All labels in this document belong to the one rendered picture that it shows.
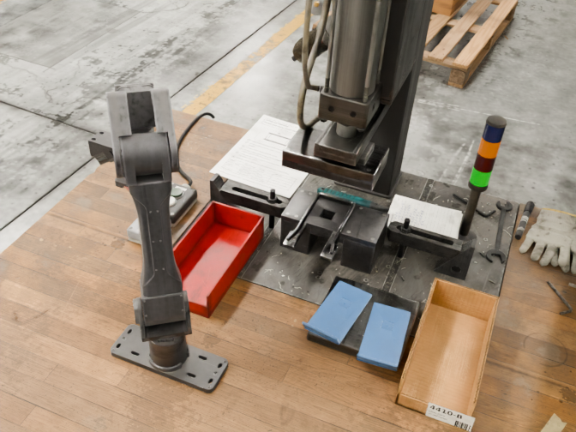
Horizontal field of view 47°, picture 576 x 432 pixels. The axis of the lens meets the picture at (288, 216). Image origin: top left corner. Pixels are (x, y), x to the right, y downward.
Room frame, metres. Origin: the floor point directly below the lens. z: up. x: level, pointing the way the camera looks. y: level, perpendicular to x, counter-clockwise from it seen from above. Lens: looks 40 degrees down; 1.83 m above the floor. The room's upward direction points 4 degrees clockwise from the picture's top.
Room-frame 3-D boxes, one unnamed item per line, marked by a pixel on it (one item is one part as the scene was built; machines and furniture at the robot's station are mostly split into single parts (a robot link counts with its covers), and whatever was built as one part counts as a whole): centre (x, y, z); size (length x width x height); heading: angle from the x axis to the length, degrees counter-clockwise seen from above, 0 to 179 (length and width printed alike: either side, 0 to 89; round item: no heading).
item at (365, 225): (1.03, -0.10, 0.98); 0.20 x 0.10 x 0.01; 70
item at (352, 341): (0.82, -0.16, 0.91); 0.17 x 0.16 x 0.02; 70
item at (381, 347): (0.77, -0.19, 0.93); 0.15 x 0.07 x 0.03; 164
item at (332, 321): (0.82, -0.10, 0.93); 0.15 x 0.07 x 0.03; 152
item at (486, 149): (1.09, -0.38, 1.14); 0.04 x 0.04 x 0.03
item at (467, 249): (0.97, -0.34, 0.95); 0.06 x 0.03 x 0.09; 70
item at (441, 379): (0.74, -0.30, 0.93); 0.25 x 0.13 x 0.08; 160
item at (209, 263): (0.94, 0.15, 0.93); 0.25 x 0.12 x 0.06; 160
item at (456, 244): (1.00, -0.28, 0.95); 0.15 x 0.03 x 0.10; 70
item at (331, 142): (1.10, -0.11, 1.22); 0.26 x 0.18 x 0.30; 160
